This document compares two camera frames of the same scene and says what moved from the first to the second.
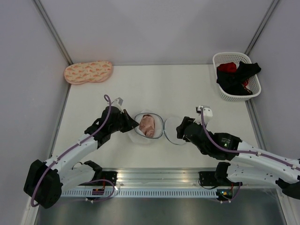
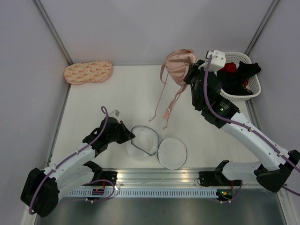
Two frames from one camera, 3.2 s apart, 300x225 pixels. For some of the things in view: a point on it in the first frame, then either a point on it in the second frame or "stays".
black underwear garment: [231, 82] stays
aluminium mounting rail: [166, 178] stays
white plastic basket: [253, 84] stays
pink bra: [146, 125] → [176, 64]
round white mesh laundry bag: [169, 129] → [171, 153]
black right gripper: [186, 120] → [194, 69]
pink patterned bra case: [88, 72] stays
